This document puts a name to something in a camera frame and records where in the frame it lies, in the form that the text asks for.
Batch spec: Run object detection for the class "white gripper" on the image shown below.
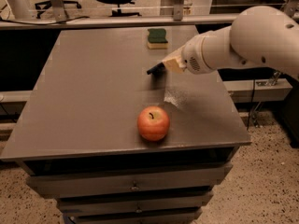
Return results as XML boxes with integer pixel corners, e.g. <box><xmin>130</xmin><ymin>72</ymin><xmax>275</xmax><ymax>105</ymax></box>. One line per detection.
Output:
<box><xmin>162</xmin><ymin>35</ymin><xmax>219</xmax><ymax>76</ymax></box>

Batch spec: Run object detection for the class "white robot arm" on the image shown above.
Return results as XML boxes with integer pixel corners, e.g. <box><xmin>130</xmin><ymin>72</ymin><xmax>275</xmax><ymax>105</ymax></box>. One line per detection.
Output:
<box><xmin>163</xmin><ymin>6</ymin><xmax>299</xmax><ymax>79</ymax></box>

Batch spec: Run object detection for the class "red apple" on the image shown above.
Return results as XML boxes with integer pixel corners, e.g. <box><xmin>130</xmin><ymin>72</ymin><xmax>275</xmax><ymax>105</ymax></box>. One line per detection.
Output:
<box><xmin>137</xmin><ymin>106</ymin><xmax>170</xmax><ymax>142</ymax></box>

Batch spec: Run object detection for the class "green yellow sponge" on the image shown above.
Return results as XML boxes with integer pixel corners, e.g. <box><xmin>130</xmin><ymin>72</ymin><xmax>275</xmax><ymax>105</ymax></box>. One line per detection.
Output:
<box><xmin>147</xmin><ymin>28</ymin><xmax>168</xmax><ymax>49</ymax></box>

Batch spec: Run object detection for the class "grey drawer cabinet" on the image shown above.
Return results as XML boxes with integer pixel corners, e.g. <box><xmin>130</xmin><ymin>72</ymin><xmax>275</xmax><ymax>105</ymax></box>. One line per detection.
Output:
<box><xmin>1</xmin><ymin>28</ymin><xmax>250</xmax><ymax>224</ymax></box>

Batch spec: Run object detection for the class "black office chair left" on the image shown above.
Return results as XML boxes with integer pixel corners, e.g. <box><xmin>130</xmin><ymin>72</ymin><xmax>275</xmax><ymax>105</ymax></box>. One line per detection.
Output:
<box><xmin>35</xmin><ymin>0</ymin><xmax>81</xmax><ymax>21</ymax></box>

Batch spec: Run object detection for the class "metal railing beam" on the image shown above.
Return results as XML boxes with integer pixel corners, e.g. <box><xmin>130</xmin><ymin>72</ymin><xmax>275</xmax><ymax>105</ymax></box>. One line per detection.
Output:
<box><xmin>0</xmin><ymin>13</ymin><xmax>238</xmax><ymax>30</ymax></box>

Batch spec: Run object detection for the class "black cable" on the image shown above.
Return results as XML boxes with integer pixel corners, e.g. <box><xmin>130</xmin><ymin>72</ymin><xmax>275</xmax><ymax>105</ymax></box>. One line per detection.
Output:
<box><xmin>0</xmin><ymin>15</ymin><xmax>91</xmax><ymax>26</ymax></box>

